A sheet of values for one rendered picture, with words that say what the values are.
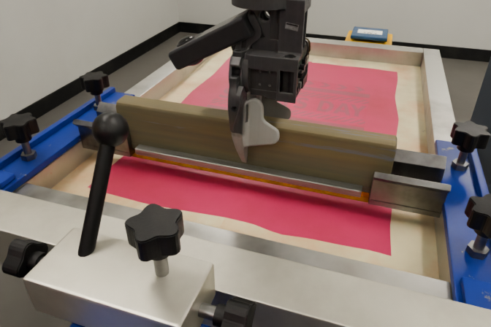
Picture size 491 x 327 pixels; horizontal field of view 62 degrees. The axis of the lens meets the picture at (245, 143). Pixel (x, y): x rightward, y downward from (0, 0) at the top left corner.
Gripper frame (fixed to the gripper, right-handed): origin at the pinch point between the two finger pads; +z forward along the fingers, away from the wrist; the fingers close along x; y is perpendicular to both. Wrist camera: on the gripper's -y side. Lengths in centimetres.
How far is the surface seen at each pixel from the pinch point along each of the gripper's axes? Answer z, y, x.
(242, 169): 2.5, 0.6, -2.8
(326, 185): 2.5, 11.7, -2.8
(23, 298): 102, -97, 26
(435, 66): 3, 28, 49
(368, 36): 5, 12, 74
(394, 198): 2.6, 20.0, -2.7
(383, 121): 6.4, 18.3, 25.3
